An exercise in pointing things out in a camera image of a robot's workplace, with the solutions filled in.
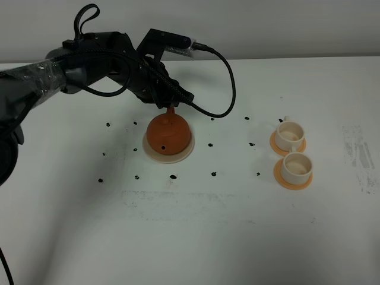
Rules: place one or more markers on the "brown clay teapot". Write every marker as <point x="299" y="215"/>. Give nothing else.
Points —
<point x="169" y="133"/>

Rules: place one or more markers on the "beige round teapot coaster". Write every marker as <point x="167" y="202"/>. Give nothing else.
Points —
<point x="178" y="155"/>

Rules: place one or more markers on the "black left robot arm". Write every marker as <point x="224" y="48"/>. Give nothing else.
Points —
<point x="78" y="64"/>

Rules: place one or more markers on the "orange near saucer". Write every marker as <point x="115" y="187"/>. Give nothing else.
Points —
<point x="283" y="183"/>

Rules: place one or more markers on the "white far teacup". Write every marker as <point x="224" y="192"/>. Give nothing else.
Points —
<point x="289" y="135"/>

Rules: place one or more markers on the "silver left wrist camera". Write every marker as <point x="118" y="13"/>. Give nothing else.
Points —
<point x="187" y="51"/>

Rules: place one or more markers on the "orange saucer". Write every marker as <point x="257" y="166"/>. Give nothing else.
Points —
<point x="283" y="183"/>
<point x="281" y="152"/>

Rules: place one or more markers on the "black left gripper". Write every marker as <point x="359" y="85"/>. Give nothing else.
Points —
<point x="149" y="79"/>

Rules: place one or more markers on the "white near teacup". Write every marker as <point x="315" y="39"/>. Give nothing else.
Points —
<point x="296" y="168"/>

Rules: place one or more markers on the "orange far saucer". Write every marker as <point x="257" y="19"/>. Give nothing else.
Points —
<point x="281" y="152"/>

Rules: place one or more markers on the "white teacup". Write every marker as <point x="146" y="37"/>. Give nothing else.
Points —
<point x="289" y="135"/>
<point x="296" y="168"/>

